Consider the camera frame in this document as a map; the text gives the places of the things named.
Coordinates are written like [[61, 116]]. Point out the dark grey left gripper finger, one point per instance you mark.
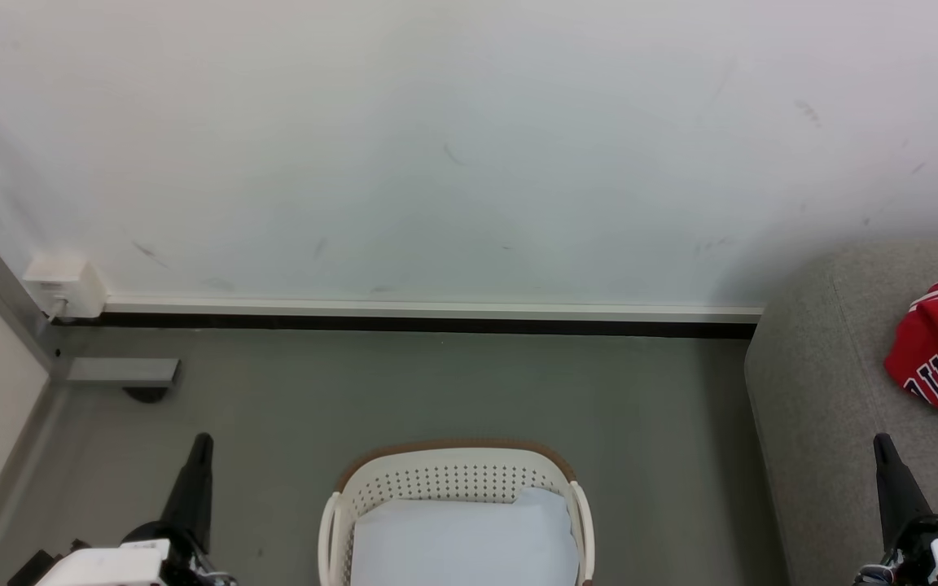
[[192, 488]]

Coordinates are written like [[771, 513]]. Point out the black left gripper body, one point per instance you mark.
[[184, 561]]

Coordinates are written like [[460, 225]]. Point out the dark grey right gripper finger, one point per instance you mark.
[[896, 488]]

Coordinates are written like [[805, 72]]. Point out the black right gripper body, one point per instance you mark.
[[909, 561]]

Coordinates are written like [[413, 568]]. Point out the red white lettered sweatshirt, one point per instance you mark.
[[925, 358]]

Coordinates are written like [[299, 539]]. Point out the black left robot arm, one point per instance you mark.
[[29, 571]]

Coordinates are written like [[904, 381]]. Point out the white laundry basket brown rim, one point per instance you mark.
[[453, 476]]

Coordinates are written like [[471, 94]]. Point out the pale blue folded clothing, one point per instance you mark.
[[461, 545]]

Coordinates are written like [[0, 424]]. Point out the black round partition foot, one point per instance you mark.
[[146, 395]]

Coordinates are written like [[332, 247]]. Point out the grey fabric sofa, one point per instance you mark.
[[827, 391]]

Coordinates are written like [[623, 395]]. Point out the white and black baseboard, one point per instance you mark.
[[436, 317]]

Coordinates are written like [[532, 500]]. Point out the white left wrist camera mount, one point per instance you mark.
[[103, 566]]

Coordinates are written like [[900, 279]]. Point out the grey metal foot bracket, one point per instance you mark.
[[123, 372]]

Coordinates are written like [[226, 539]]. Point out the white wall socket box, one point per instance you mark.
[[70, 281]]

